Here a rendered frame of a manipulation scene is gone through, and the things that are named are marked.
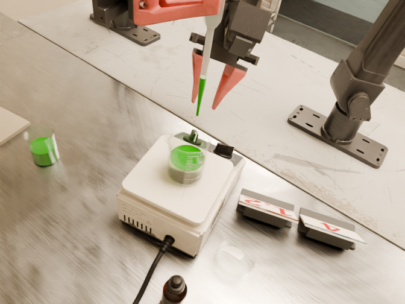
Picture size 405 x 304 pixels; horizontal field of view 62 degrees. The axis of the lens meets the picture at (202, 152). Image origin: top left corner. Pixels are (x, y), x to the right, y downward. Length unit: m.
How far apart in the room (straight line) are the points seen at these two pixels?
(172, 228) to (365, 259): 0.30
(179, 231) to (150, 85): 0.40
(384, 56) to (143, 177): 0.42
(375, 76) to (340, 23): 2.78
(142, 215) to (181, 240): 0.06
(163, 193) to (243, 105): 0.36
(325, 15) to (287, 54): 2.46
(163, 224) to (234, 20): 0.27
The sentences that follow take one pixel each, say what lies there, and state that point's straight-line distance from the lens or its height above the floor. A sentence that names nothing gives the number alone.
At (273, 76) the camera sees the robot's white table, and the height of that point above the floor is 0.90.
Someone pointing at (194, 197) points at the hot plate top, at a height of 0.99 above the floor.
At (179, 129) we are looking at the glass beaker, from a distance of 0.43.
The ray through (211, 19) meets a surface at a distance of 0.33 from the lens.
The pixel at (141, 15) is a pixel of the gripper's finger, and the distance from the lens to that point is 0.33.
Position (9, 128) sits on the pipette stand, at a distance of 0.67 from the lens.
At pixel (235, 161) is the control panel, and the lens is 0.54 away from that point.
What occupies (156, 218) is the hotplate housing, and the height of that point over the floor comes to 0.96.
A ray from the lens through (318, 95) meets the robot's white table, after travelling 0.85.
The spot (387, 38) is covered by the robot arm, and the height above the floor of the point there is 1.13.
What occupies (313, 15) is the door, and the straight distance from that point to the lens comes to 3.46.
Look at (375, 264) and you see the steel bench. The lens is 0.59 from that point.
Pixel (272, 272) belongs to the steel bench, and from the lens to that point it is 0.51.
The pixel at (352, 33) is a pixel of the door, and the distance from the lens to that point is 3.40.
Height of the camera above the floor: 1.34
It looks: 46 degrees down
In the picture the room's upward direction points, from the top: 11 degrees clockwise
